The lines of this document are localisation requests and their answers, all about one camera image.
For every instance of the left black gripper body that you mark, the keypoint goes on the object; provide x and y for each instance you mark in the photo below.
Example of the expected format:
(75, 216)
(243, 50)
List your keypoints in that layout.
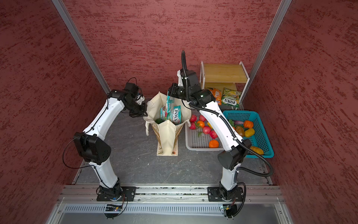
(135, 109)

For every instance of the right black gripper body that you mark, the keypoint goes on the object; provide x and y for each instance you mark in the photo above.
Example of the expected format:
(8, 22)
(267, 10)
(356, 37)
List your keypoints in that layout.
(178, 91)

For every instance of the green bell pepper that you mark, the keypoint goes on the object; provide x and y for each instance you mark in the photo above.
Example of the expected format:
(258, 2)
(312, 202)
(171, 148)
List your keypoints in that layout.
(159, 121)

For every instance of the teal Fox's candy bag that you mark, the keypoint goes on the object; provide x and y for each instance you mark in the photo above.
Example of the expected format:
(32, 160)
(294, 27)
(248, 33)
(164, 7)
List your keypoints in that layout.
(169, 108)
(174, 115)

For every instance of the cream floral tote bag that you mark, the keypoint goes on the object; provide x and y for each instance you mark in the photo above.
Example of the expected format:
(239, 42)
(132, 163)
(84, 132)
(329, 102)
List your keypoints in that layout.
(167, 133)

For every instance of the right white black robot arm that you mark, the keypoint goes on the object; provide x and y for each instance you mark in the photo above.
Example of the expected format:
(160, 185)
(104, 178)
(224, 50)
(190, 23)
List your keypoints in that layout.
(234, 150)

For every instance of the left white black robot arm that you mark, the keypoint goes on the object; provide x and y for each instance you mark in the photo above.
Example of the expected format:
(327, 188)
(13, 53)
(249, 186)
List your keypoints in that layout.
(91, 145)

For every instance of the orange snack bag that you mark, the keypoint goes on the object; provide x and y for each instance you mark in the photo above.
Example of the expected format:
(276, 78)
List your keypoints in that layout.
(217, 94)

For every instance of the green Fox's candy bag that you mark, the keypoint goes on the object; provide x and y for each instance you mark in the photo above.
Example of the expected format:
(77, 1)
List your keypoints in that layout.
(231, 98)

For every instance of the red apple back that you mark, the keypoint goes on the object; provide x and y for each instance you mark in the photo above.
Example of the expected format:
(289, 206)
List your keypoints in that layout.
(202, 118)

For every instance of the small orange persimmon fruit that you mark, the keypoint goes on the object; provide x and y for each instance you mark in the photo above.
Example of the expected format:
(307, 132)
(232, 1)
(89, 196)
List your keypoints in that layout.
(200, 124)

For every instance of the small dark pink fruit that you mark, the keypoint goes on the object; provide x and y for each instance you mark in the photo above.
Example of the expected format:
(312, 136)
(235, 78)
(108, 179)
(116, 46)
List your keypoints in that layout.
(193, 126)

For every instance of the white wooden two-tier shelf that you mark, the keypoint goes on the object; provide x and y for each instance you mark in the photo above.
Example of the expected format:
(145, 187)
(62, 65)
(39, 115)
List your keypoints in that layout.
(229, 76)

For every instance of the pink apple middle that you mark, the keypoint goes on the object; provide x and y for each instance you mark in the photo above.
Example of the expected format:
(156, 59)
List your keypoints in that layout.
(206, 130)

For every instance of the small red fruit front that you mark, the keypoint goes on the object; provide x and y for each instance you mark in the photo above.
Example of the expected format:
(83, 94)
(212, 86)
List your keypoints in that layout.
(213, 134)

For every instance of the white plastic fruit basket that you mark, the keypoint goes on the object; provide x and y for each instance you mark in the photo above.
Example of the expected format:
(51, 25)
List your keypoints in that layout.
(196, 140)

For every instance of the light purple yam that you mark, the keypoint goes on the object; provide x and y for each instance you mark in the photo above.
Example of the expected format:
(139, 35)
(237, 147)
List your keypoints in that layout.
(237, 122)

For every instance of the brown kiwi potato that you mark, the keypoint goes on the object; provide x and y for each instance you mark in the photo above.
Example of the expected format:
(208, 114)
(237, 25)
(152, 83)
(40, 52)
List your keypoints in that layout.
(240, 130)

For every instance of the orange bell pepper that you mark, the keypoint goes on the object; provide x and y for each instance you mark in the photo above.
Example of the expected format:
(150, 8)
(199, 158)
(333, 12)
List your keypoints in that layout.
(248, 124)

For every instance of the yellow bell pepper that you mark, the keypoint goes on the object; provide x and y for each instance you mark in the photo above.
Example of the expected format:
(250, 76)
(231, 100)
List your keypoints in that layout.
(249, 132)

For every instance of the teal plastic vegetable basket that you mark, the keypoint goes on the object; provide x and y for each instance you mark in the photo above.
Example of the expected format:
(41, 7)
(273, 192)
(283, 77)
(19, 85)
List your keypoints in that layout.
(260, 138)

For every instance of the yellow potato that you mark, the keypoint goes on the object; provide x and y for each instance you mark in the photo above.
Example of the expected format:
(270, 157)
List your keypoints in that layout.
(257, 150)

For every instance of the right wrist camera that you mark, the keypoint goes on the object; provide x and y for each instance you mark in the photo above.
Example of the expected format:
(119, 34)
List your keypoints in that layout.
(192, 81)

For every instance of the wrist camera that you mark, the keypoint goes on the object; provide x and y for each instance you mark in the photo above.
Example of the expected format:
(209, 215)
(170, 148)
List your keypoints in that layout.
(132, 89)
(192, 81)

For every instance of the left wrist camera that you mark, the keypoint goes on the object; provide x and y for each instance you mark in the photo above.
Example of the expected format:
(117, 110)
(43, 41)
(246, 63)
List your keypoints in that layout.
(132, 89)

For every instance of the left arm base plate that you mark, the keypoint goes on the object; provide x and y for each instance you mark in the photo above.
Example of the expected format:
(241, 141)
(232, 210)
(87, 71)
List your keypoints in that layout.
(116, 194)

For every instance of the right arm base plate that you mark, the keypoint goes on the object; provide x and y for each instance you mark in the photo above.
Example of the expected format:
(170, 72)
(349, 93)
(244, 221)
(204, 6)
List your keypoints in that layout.
(220, 194)

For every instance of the aluminium rail frame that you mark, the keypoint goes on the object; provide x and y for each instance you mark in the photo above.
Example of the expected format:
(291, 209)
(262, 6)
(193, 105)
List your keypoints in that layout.
(185, 199)

